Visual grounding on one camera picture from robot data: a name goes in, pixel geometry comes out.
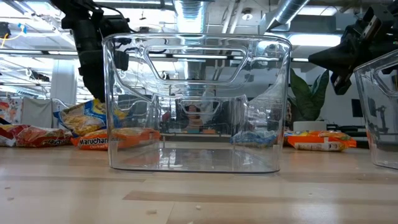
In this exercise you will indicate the grey partition panel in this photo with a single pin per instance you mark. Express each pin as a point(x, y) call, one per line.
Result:
point(35, 113)

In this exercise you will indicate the black wall monitor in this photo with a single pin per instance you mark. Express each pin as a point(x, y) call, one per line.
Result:
point(357, 108)

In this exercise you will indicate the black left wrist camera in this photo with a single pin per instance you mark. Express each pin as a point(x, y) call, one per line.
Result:
point(121, 60)

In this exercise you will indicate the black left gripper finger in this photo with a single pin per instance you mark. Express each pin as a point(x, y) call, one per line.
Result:
point(96, 88)

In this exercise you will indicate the silver ventilation duct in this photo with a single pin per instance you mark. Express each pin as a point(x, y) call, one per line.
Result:
point(286, 12)
point(189, 15)

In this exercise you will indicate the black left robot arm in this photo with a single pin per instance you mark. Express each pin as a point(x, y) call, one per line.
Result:
point(84, 21)

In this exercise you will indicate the blue Maruchan ramen pack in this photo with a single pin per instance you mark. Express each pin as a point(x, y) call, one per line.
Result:
point(253, 138)
point(84, 119)

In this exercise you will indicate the black low shelf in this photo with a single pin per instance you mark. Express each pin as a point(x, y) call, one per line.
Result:
point(345, 127)

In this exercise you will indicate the person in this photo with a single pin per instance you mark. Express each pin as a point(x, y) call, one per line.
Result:
point(193, 119)

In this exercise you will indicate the orange Maruchan ramen pack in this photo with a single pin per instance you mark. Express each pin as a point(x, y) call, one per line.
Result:
point(90, 142)
point(317, 141)

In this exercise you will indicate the green plant in white pot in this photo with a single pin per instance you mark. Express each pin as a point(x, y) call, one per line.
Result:
point(306, 99)

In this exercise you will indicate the red Maruchan ramen pack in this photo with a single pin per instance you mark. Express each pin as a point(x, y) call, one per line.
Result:
point(40, 138)

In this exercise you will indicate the colourful patterned cloth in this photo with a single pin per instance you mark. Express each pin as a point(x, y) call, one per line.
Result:
point(9, 110)

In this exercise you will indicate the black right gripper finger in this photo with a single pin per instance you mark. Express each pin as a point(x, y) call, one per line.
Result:
point(337, 64)
point(339, 48)

